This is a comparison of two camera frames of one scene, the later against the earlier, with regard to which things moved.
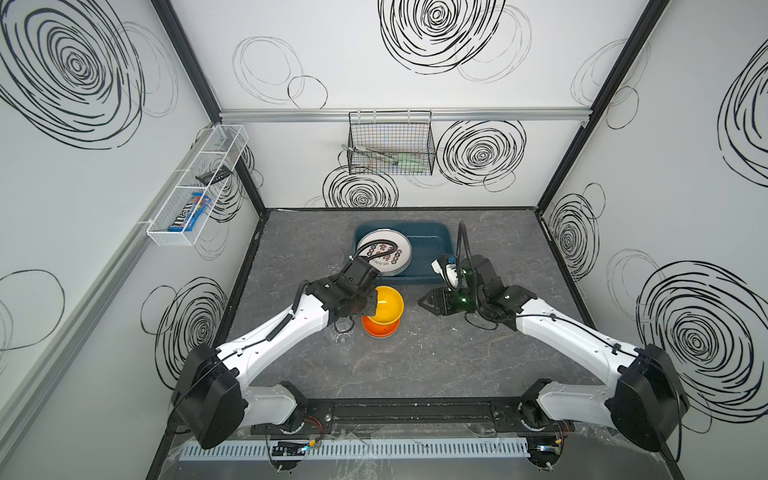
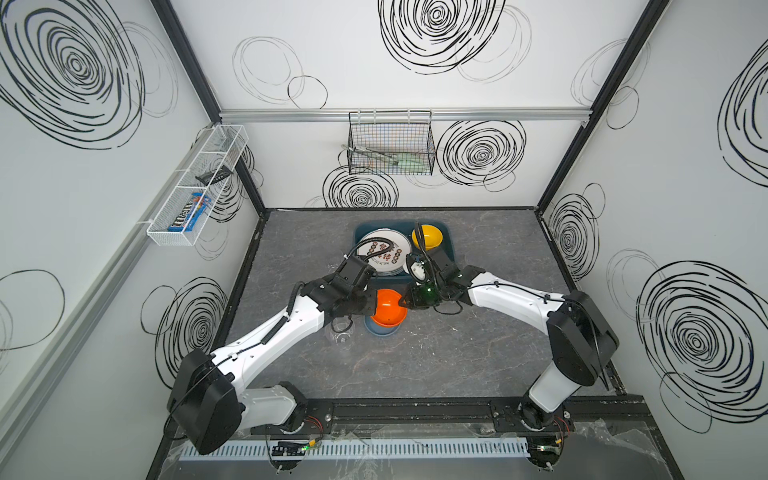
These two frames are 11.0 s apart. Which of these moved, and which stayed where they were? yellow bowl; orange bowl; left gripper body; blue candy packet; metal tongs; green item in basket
Moved: yellow bowl; orange bowl
Stayed: metal tongs; blue candy packet; green item in basket; left gripper body
